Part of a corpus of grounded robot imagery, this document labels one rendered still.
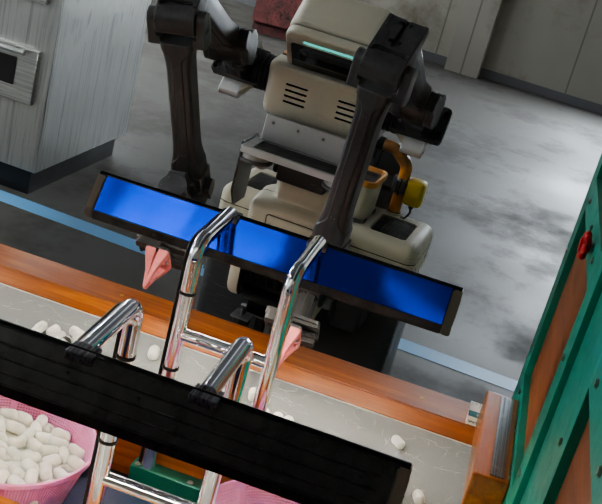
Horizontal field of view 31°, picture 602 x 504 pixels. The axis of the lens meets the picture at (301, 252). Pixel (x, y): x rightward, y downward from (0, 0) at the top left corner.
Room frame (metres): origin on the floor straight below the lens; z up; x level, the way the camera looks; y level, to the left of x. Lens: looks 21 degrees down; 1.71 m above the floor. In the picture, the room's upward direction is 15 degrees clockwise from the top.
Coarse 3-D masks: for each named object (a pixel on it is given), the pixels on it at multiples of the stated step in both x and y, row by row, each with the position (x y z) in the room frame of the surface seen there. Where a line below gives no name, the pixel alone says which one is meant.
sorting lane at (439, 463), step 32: (0, 288) 1.88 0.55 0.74; (32, 320) 1.79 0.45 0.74; (64, 320) 1.82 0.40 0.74; (96, 320) 1.86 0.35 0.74; (160, 352) 1.80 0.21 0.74; (192, 352) 1.83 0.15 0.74; (192, 384) 1.71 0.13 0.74; (256, 384) 1.78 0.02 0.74; (288, 384) 1.81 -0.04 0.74; (320, 416) 1.72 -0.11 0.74; (352, 416) 1.75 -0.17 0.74; (384, 416) 1.78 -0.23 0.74; (384, 448) 1.67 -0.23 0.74; (416, 448) 1.70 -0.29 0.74; (448, 448) 1.73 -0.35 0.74; (416, 480) 1.60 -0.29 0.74; (448, 480) 1.62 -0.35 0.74
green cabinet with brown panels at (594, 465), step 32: (576, 224) 1.89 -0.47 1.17; (576, 256) 1.82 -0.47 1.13; (576, 288) 1.66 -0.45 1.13; (544, 320) 1.84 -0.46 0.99; (576, 320) 1.41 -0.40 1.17; (544, 352) 1.77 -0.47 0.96; (576, 352) 1.36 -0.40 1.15; (544, 384) 1.60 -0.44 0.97; (576, 384) 1.27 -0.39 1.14; (544, 416) 1.37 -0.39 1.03; (576, 416) 1.11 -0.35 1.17; (544, 448) 1.32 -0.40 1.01; (576, 448) 1.11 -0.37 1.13; (512, 480) 1.45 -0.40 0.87; (544, 480) 1.16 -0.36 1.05; (576, 480) 1.04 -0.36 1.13
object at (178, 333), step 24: (216, 216) 1.59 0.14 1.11; (192, 240) 1.48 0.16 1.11; (312, 240) 1.58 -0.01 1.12; (192, 264) 1.46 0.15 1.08; (192, 288) 1.46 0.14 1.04; (288, 288) 1.44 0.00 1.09; (288, 312) 1.44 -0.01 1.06; (168, 336) 1.47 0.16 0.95; (192, 336) 1.46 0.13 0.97; (168, 360) 1.46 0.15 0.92; (264, 360) 1.44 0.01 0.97; (264, 384) 1.43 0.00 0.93; (264, 408) 1.44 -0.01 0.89; (144, 456) 1.46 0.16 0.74; (144, 480) 1.45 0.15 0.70; (168, 480) 1.45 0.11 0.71; (192, 480) 1.46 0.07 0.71
